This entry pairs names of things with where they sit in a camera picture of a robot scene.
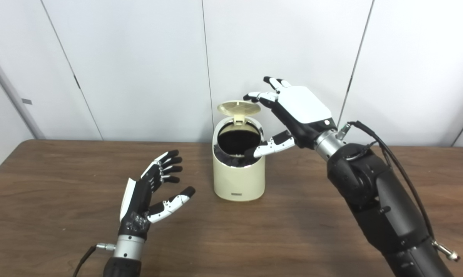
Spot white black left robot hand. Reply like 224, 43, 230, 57
119, 150, 196, 241

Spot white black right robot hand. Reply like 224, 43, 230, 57
243, 76, 338, 159

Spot cream round bin lid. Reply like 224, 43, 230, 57
217, 100, 261, 124

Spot black bin liner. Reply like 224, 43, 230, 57
214, 122, 263, 167

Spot cream-colored bin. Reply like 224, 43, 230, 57
212, 115, 266, 201

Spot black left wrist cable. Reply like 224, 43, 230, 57
73, 242, 116, 277

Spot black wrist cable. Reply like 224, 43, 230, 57
73, 242, 116, 277
336, 120, 461, 262

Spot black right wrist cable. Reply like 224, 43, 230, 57
336, 120, 461, 262

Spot grey wall corner post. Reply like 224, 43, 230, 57
0, 42, 46, 140

